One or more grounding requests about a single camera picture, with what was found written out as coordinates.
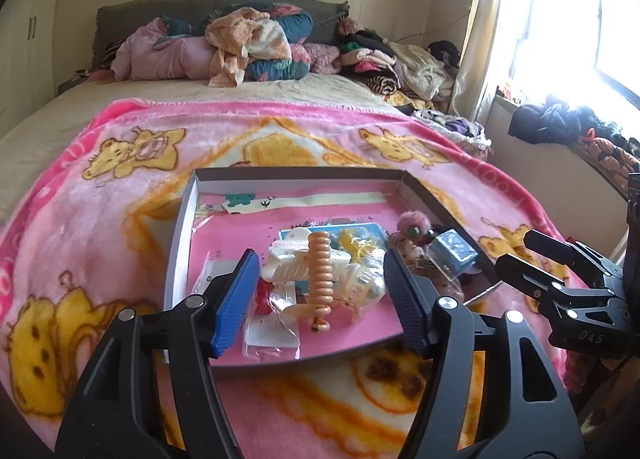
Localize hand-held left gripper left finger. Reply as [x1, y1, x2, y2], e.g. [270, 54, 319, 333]
[55, 248, 261, 459]

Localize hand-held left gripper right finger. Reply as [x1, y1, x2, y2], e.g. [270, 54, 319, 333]
[382, 248, 586, 459]

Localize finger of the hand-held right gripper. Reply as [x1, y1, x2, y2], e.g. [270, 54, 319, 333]
[523, 228, 619, 291]
[494, 250, 622, 336]

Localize clear plastic packet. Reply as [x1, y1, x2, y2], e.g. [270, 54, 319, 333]
[194, 248, 240, 301]

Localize clear plastic hair claw clip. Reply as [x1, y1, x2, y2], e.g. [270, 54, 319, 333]
[327, 261, 389, 322]

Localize shallow cardboard box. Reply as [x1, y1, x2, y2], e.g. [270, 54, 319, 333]
[164, 166, 502, 381]

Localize white hair claw clip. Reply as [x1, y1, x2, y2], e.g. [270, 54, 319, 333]
[259, 226, 352, 291]

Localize small blue box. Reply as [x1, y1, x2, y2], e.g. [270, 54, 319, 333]
[426, 228, 480, 282]

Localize yellow hair accessory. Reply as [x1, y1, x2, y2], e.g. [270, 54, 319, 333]
[339, 230, 378, 261]

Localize pink fuzzy pompom hair tie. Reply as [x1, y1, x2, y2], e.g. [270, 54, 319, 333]
[396, 210, 427, 242]

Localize orange spiral hair clip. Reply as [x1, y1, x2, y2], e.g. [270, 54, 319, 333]
[291, 230, 335, 333]

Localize red hair accessory in packet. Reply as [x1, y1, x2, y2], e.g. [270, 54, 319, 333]
[242, 276, 302, 361]

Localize polka dot scrunchie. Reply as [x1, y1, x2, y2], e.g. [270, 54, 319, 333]
[389, 233, 433, 267]

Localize blue printed card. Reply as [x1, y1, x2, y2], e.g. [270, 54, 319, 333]
[279, 222, 388, 252]

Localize dark clothes on windowsill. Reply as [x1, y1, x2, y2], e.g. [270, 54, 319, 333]
[507, 93, 640, 175]

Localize pink printed blanket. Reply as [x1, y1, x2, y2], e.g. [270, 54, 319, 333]
[0, 98, 591, 459]

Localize pile of mixed clothes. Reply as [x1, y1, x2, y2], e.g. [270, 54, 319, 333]
[304, 19, 493, 150]

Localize window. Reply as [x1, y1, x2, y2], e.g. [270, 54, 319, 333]
[507, 0, 640, 110]

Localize bed with beige sheet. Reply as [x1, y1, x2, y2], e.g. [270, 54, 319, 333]
[0, 73, 401, 220]

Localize cream curtain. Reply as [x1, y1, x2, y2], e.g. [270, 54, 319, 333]
[447, 0, 518, 122]

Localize pink plush quilt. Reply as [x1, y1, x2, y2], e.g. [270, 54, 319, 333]
[110, 19, 217, 82]

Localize orange and cream cloth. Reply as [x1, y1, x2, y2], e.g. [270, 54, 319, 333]
[205, 6, 293, 89]

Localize dark floral quilt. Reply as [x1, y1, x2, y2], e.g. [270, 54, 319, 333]
[159, 3, 315, 82]

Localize cream wardrobe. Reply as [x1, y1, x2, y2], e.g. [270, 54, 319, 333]
[0, 0, 68, 140]

